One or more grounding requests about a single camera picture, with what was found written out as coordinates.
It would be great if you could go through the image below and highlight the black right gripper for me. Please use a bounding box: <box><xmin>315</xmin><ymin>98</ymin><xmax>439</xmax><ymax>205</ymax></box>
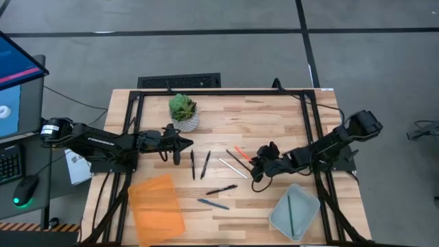
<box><xmin>251</xmin><ymin>142</ymin><xmax>294</xmax><ymax>183</ymax></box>

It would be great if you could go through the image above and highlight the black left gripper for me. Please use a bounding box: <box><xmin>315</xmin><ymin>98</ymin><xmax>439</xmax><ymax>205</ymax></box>
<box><xmin>137</xmin><ymin>123</ymin><xmax>194</xmax><ymax>166</ymax></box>

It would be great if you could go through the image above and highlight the orange pencil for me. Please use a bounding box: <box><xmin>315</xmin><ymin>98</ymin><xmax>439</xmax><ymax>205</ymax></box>
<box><xmin>234</xmin><ymin>145</ymin><xmax>253</xmax><ymax>162</ymax></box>

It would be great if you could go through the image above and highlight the white pencil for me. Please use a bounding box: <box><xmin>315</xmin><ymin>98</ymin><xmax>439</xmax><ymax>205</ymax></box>
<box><xmin>218</xmin><ymin>157</ymin><xmax>248</xmax><ymax>180</ymax></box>

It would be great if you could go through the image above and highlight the green pencil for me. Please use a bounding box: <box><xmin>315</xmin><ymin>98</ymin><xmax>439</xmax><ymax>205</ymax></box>
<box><xmin>287</xmin><ymin>193</ymin><xmax>295</xmax><ymax>237</ymax></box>

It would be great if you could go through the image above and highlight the blue pen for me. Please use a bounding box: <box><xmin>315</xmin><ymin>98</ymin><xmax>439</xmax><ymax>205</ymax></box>
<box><xmin>197</xmin><ymin>198</ymin><xmax>230</xmax><ymax>211</ymax></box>

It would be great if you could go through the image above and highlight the succulent in triangle-patterned pot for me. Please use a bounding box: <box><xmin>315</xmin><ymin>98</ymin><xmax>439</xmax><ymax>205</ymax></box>
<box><xmin>168</xmin><ymin>93</ymin><xmax>200</xmax><ymax>133</ymax></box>

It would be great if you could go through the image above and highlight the grey plastic bin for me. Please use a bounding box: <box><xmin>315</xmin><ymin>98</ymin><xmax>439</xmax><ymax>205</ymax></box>
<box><xmin>268</xmin><ymin>183</ymin><xmax>322</xmax><ymax>242</ymax></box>

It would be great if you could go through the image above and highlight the black floor grille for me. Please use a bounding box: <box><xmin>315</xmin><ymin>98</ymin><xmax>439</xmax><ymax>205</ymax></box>
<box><xmin>137</xmin><ymin>72</ymin><xmax>222</xmax><ymax>89</ymax></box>

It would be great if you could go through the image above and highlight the orange plastic tray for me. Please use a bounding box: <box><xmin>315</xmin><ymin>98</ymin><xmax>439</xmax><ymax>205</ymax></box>
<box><xmin>127</xmin><ymin>173</ymin><xmax>187</xmax><ymax>247</ymax></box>

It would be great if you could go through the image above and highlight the white paper sheet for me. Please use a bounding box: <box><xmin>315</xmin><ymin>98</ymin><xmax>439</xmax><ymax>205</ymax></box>
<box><xmin>64</xmin><ymin>148</ymin><xmax>94</xmax><ymax>186</ymax></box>

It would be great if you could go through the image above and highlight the grey-framed screen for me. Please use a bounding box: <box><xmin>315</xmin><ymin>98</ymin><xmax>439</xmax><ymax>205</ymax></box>
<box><xmin>0</xmin><ymin>54</ymin><xmax>46</xmax><ymax>140</ymax></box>

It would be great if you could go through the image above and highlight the black computer mouse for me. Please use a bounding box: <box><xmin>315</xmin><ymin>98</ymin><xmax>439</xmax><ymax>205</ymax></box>
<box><xmin>12</xmin><ymin>174</ymin><xmax>40</xmax><ymax>208</ymax></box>

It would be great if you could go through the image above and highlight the yellow-black hazard strip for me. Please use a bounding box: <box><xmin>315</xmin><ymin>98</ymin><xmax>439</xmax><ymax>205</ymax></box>
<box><xmin>0</xmin><ymin>222</ymin><xmax>80</xmax><ymax>233</ymax></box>

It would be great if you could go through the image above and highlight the black floor stand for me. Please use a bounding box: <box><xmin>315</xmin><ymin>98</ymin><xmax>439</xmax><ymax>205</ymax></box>
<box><xmin>406</xmin><ymin>119</ymin><xmax>439</xmax><ymax>141</ymax></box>

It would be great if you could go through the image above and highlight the black keyboard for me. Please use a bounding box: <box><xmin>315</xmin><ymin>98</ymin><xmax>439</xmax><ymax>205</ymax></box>
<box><xmin>0</xmin><ymin>143</ymin><xmax>25</xmax><ymax>186</ymax></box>

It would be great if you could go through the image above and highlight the dark grey desk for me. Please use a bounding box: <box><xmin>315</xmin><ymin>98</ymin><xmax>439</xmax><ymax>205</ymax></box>
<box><xmin>0</xmin><ymin>132</ymin><xmax>55</xmax><ymax>220</ymax></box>

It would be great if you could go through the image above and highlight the computer monitor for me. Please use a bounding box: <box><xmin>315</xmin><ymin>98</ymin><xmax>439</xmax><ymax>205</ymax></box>
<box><xmin>0</xmin><ymin>30</ymin><xmax>50</xmax><ymax>92</ymax></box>

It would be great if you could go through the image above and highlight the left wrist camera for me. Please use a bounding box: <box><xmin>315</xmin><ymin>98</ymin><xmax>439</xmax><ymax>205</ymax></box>
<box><xmin>145</xmin><ymin>129</ymin><xmax>164</xmax><ymax>147</ymax></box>

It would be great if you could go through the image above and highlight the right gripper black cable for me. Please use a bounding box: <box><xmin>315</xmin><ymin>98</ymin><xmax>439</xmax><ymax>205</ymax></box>
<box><xmin>251</xmin><ymin>176</ymin><xmax>274</xmax><ymax>193</ymax></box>

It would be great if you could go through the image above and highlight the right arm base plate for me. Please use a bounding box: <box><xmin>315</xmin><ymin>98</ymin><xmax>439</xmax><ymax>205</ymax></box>
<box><xmin>329</xmin><ymin>145</ymin><xmax>357</xmax><ymax>172</ymax></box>

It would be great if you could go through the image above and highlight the thin black floor cable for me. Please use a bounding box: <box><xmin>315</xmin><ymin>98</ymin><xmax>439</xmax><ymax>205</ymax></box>
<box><xmin>43</xmin><ymin>85</ymin><xmax>109</xmax><ymax>111</ymax></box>

